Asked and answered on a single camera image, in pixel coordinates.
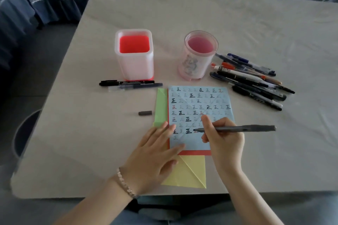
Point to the person's left hand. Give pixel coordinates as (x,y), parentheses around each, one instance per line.
(150,161)

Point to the pile of assorted pens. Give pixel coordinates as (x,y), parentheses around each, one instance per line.
(251,77)

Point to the red paper sheet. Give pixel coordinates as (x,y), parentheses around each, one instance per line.
(195,152)

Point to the yellow paper sheet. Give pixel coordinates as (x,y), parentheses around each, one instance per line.
(190,174)

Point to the green paper sheet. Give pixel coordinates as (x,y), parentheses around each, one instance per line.
(161,106)

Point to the person's right forearm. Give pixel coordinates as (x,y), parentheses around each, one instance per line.
(248,201)

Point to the long grey pen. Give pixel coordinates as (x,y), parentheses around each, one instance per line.
(253,128)

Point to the black marker pen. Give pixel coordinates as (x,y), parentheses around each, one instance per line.
(132,82)

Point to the person's right hand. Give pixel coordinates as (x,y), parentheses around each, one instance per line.
(227,148)

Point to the square white red pen holder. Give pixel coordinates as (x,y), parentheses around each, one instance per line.
(134,66)

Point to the blue paper with writing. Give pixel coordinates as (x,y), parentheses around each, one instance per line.
(190,95)

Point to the round pink pen holder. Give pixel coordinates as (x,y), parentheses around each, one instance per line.
(190,66)

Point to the dark navy gel pen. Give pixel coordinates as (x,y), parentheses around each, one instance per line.
(142,86)

